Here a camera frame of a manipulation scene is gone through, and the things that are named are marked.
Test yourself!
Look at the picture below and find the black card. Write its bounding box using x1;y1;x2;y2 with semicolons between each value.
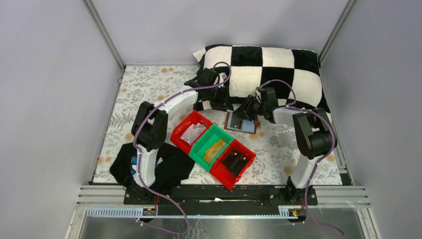
229;114;244;129
222;150;249;176

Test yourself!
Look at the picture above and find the brown leather card holder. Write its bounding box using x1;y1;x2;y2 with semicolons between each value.
224;112;257;134

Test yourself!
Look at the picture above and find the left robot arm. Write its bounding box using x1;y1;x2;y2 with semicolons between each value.
131;66;232;195

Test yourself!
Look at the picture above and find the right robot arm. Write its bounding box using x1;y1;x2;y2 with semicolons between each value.
230;88;337;203

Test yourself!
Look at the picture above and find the white VIP card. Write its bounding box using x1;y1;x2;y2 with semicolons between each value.
180;123;207;145

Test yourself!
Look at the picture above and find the red bin with white cards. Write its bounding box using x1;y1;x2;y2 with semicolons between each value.
170;111;213;154

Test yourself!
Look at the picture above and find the yellow card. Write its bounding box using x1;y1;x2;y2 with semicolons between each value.
203;139;226;164

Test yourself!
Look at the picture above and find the red bin with black cards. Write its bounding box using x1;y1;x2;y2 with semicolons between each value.
210;140;256;191

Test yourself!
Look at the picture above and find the black white checkered pillow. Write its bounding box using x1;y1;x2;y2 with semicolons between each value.
193;44;330;115

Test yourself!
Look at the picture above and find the green plastic bin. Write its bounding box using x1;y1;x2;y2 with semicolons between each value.
189;124;234;171

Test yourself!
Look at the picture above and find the black cloth with blue print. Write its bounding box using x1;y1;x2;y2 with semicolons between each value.
109;143;195;194

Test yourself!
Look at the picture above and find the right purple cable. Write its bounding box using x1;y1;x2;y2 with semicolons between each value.
256;79;345;239

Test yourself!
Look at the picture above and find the purple cable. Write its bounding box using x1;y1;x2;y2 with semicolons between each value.
256;79;345;239
131;61;232;237

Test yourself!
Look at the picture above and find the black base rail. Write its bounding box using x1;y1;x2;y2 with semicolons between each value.
123;184;318;207

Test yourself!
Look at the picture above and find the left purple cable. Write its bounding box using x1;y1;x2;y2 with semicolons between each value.
131;61;232;237

